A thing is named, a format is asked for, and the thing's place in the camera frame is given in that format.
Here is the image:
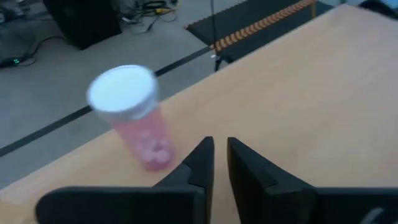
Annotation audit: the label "black box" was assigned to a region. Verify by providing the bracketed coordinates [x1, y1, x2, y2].
[42, 0, 123, 50]

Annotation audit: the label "pink pill bottle white cap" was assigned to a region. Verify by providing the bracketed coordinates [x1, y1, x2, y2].
[86, 64, 177, 172]

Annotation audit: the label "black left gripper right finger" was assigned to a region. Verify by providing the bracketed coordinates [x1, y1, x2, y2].
[227, 137, 318, 224]

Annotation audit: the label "tangled floor cables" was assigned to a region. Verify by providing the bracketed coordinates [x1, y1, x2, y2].
[119, 0, 180, 35]

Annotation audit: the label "power strip green light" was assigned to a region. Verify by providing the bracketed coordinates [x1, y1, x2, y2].
[0, 55, 27, 69]

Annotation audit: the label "black floor mat orange stripes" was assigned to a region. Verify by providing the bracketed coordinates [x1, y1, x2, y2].
[185, 0, 335, 65]

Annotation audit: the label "black floor cable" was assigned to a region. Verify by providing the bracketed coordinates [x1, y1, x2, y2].
[18, 35, 67, 67]

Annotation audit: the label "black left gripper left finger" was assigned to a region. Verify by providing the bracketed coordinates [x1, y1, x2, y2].
[152, 136, 215, 224]

